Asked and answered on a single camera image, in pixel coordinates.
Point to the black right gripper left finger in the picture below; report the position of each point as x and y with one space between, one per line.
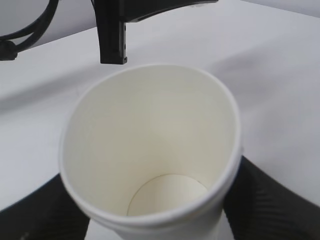
49 213

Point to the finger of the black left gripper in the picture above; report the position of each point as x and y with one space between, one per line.
111 17

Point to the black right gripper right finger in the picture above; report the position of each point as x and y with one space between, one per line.
257 207

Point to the white paper cup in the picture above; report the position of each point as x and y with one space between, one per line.
150 152

